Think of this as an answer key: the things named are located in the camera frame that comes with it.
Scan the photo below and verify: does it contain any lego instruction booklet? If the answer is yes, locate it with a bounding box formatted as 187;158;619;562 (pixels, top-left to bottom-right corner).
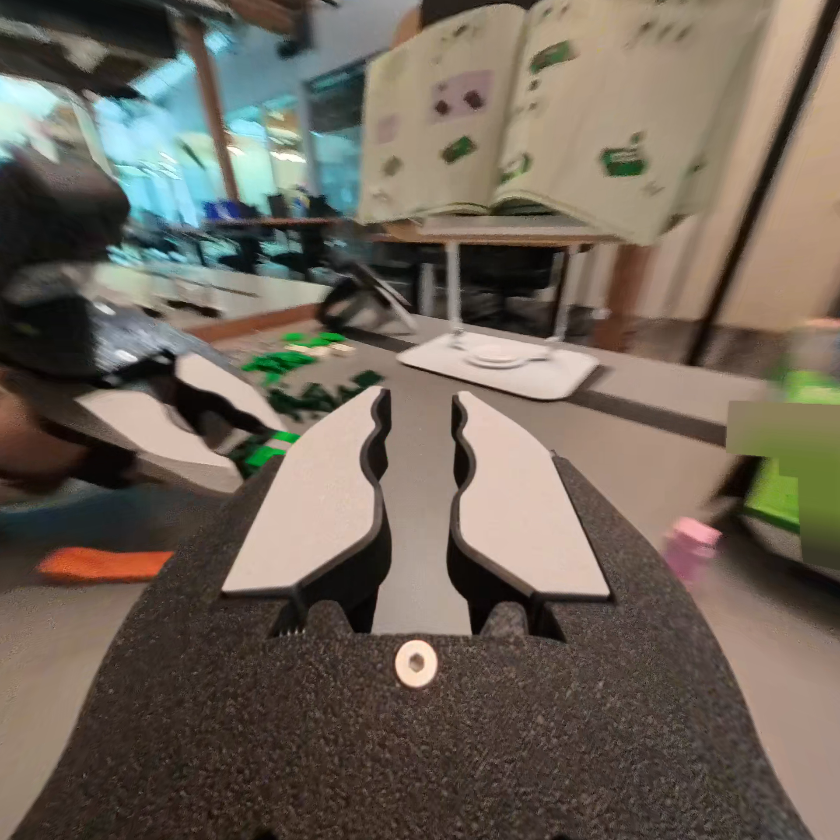
356;0;777;248

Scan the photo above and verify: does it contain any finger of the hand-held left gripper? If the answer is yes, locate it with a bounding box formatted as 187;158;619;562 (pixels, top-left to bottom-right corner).
172;353;291;438
75;389;245;493

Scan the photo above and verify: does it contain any bright green box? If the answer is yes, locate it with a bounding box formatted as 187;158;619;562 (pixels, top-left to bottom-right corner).
742;369;840;536

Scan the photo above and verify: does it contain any pile of dark green lego pieces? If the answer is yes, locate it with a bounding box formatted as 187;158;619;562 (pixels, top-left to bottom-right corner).
265;369;385;416

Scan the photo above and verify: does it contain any green lego assembly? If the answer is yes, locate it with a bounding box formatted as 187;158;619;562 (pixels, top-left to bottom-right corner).
228;429;301;479

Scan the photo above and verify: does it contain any pink lego piece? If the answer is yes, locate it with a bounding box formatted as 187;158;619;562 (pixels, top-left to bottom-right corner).
661;516;723;586

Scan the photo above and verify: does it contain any grey table with wooden edge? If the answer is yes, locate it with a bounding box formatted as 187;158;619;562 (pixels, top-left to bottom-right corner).
95;262;332;343

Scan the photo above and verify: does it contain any person's left hand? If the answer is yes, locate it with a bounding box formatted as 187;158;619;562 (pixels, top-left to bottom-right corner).
0;373;102;492

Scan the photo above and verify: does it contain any pile of bright green lego pieces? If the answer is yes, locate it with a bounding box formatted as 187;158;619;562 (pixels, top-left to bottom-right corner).
241;330;350;389

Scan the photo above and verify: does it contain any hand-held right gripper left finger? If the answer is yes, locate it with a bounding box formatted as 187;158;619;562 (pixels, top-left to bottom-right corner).
222;386;394;632

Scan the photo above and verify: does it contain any white book stand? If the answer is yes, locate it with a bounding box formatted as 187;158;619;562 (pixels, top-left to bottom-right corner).
395;217;603;403

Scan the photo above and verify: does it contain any black and white device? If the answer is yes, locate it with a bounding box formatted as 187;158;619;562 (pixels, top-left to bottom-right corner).
318;261;416;337

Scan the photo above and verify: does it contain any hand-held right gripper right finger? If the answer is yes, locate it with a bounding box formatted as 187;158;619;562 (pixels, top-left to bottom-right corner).
449;391;613;642

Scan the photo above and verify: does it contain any orange brick separator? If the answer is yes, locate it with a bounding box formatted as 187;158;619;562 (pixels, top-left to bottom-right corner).
35;546;176;586

